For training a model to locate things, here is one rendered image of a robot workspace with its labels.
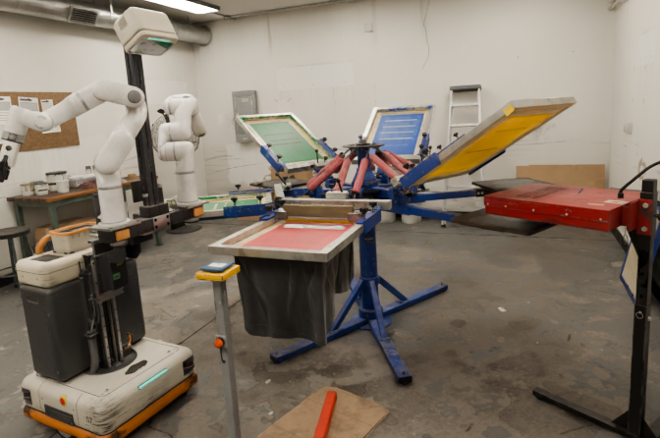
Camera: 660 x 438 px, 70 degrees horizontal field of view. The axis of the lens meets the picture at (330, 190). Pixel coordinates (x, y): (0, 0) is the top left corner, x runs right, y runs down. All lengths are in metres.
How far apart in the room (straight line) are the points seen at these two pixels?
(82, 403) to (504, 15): 5.76
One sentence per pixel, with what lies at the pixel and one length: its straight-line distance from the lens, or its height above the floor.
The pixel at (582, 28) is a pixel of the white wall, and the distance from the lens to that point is 6.51.
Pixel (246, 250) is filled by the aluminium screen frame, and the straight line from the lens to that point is 2.12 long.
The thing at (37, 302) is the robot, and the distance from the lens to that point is 2.82.
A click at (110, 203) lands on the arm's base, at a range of 2.18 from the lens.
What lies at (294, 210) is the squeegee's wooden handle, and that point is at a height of 1.03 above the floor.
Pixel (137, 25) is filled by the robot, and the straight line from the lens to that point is 2.20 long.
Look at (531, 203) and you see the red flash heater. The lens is 2.33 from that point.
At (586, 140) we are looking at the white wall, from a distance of 6.50.
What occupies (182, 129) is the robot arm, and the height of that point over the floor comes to 1.51.
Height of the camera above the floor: 1.57
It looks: 10 degrees down
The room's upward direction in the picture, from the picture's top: 3 degrees counter-clockwise
